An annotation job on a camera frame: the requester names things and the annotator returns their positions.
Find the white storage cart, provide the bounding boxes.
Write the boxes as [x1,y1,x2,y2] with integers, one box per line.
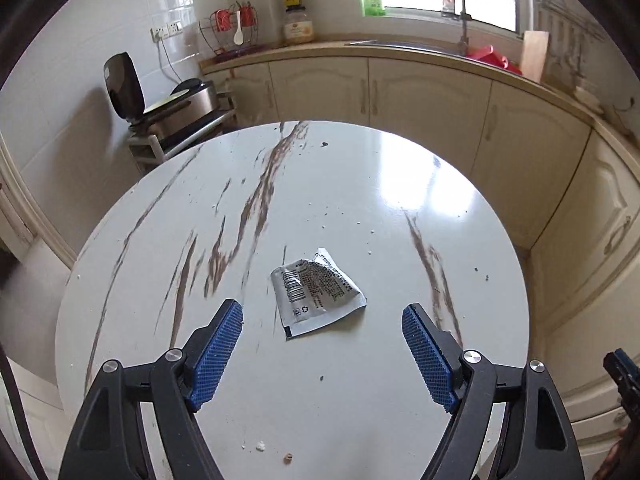
[127,95,239,176]

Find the clear food jar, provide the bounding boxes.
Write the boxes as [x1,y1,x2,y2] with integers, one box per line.
[282,7,316,45]

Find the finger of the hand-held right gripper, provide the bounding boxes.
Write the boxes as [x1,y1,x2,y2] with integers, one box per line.
[602,349,640,402]

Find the cream door frame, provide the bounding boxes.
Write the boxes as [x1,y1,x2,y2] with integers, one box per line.
[0,130,81,274]

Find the cream kitchen base cabinets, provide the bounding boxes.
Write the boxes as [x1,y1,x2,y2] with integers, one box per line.
[202,55,640,461]

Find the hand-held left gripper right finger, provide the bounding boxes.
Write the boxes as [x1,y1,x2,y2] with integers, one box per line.
[401,303,586,480]

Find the metal kitchen faucet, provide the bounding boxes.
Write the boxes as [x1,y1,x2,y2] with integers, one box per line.
[427,0,474,59]

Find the red wire dish rack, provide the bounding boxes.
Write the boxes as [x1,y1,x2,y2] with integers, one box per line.
[199,4,261,56]

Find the white wall outlet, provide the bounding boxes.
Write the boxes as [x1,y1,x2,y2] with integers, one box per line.
[150,20,182,41]

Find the metal wall utensil rack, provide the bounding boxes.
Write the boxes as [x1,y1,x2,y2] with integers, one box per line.
[535,0,609,46]

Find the wooden cutting board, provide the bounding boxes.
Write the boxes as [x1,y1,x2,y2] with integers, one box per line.
[520,30,550,84]

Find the black cable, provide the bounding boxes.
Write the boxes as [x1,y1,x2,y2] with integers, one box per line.
[0,342,51,480]

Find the stainless steel sink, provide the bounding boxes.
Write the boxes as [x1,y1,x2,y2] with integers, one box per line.
[345,39,469,57]

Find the black silver rice cooker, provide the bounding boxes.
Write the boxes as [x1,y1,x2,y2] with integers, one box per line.
[103,52,221,134]

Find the white bowl stack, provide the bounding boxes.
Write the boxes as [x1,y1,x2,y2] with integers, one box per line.
[575,87,609,112]

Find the round white marble table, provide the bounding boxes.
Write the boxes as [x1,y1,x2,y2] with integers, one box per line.
[54,120,531,480]

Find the silver grey printed packet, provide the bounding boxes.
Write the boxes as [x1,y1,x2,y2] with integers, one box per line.
[270,247,368,342]

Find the white power cord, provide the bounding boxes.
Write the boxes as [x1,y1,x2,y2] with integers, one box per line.
[157,37,184,84]

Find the beige kitchen countertop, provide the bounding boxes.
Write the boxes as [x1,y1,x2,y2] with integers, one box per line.
[199,40,640,172]

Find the red plastic basin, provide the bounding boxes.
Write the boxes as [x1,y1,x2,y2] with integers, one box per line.
[465,45,524,76]

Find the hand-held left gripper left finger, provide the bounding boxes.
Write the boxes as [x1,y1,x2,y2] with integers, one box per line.
[57,299,244,480]

